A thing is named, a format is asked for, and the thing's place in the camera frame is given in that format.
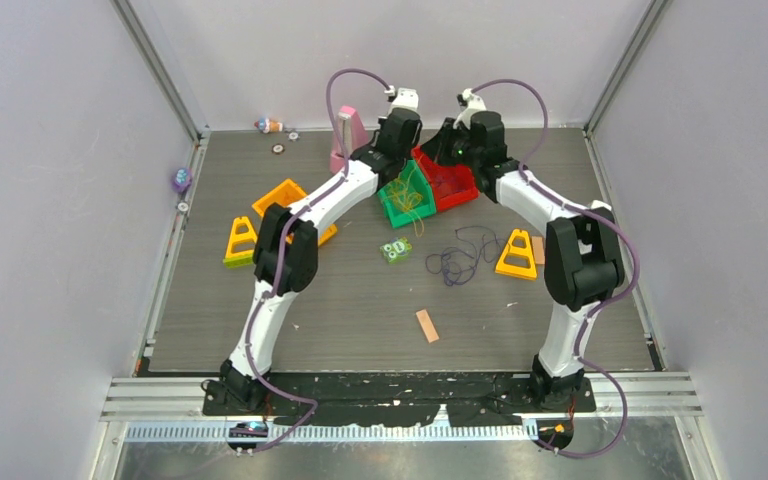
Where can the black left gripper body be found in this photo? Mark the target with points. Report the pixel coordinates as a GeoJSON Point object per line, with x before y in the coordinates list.
{"type": "Point", "coordinates": [403, 159]}

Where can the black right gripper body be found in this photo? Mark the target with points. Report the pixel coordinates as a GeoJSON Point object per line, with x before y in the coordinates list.
{"type": "Point", "coordinates": [455, 147]}

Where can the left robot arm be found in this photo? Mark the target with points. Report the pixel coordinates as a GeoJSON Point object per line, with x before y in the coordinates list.
{"type": "Point", "coordinates": [286, 255]}

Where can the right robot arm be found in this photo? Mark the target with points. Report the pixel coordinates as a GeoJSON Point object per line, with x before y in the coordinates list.
{"type": "Point", "coordinates": [583, 261]}

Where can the green plastic bin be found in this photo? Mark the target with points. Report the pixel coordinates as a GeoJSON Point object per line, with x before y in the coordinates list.
{"type": "Point", "coordinates": [408, 200]}

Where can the red plastic bin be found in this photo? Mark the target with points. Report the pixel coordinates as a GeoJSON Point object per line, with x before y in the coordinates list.
{"type": "Point", "coordinates": [450, 186]}

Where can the pink metronome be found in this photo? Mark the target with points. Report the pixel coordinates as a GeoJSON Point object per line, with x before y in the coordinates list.
{"type": "Point", "coordinates": [354, 136]}

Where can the green owl puzzle piece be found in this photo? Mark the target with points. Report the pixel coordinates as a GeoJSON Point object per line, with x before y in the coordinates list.
{"type": "Point", "coordinates": [396, 250]}

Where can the orange plastic bin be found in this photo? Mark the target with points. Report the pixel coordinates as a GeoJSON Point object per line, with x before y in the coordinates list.
{"type": "Point", "coordinates": [284, 194]}

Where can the small clown figurine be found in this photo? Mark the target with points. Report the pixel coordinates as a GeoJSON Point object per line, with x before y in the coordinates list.
{"type": "Point", "coordinates": [267, 125]}

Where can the yellow triangle block right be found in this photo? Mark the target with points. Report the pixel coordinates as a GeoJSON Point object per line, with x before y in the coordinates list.
{"type": "Point", "coordinates": [517, 259]}

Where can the small tan wooden block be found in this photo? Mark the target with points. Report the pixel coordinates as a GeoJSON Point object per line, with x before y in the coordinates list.
{"type": "Point", "coordinates": [538, 249]}

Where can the white metronome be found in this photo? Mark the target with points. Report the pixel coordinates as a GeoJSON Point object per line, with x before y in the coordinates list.
{"type": "Point", "coordinates": [602, 207]}

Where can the yellow green triangle block left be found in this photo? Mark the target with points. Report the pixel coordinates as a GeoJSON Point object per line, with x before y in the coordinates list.
{"type": "Point", "coordinates": [241, 243]}

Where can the purple paw toy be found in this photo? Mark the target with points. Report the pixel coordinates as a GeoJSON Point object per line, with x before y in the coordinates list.
{"type": "Point", "coordinates": [182, 180]}

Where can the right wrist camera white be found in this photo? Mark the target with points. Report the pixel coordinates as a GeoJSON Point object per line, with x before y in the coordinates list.
{"type": "Point", "coordinates": [471, 104]}

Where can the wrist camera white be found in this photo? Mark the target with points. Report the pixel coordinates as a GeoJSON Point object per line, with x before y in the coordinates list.
{"type": "Point", "coordinates": [471, 104]}
{"type": "Point", "coordinates": [403, 104]}

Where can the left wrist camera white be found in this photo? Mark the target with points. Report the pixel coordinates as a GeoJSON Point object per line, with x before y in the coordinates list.
{"type": "Point", "coordinates": [403, 104]}

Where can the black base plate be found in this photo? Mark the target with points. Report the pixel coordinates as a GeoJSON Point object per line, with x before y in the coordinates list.
{"type": "Point", "coordinates": [401, 399]}

